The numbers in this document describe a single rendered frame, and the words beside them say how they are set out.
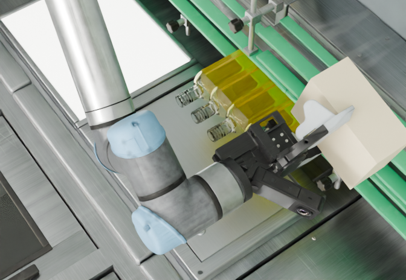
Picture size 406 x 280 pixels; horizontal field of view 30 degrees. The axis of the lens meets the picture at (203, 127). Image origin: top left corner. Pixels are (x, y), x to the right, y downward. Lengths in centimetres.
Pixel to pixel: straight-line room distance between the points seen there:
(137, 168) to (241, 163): 17
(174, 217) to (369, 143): 31
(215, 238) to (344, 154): 48
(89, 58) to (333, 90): 37
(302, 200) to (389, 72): 47
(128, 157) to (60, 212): 67
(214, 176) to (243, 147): 7
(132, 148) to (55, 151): 72
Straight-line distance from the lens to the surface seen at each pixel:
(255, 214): 161
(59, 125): 177
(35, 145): 178
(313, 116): 113
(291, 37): 156
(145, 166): 103
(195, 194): 107
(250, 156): 113
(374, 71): 150
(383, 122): 116
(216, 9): 174
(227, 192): 108
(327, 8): 160
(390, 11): 157
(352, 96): 116
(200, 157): 169
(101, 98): 114
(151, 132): 103
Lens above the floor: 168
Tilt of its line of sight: 20 degrees down
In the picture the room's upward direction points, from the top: 120 degrees counter-clockwise
